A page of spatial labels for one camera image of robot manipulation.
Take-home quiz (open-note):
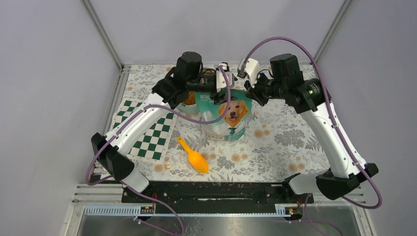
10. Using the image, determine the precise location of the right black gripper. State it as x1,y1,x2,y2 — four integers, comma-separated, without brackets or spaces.
244,70,287,106

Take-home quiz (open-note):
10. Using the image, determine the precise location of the teal dog food bag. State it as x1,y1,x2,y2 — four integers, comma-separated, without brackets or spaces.
195,89,252,141

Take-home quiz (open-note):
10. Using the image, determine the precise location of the yellow plastic scoop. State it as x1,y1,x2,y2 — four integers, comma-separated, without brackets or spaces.
177,137,209,174

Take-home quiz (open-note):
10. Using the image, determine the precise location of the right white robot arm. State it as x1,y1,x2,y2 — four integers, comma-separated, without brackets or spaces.
238,54,379,203

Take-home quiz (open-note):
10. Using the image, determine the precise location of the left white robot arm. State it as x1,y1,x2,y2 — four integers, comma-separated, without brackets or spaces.
91,52,234,202

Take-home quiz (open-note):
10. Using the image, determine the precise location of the teal double pet bowl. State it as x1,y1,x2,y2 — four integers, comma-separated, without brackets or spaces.
177,91,200,115

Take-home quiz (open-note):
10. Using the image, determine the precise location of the floral tablecloth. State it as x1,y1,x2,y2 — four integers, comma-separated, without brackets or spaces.
99,63,349,183

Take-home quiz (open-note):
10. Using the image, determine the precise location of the green white checkered mat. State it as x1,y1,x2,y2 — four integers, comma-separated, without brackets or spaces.
111,98,177,164

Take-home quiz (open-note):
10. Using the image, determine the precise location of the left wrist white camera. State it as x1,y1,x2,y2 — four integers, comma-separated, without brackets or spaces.
215,62,235,92

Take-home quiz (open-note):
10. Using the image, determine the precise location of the wrist white camera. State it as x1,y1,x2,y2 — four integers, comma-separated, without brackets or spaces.
215,62,235,92
237,58,261,88

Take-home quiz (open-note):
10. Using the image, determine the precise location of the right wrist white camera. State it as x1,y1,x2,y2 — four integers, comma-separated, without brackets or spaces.
237,58,261,88

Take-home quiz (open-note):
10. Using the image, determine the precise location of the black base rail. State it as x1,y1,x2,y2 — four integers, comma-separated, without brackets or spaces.
142,181,314,214

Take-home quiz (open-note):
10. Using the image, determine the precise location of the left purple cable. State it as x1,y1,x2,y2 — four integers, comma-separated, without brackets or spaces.
85,65,232,236

